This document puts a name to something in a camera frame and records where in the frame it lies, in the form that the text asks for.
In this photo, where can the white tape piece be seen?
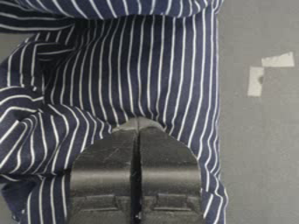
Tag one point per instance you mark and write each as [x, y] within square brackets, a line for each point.
[278, 60]
[256, 83]

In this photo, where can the navy white striped t-shirt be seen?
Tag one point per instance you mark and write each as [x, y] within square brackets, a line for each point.
[137, 67]

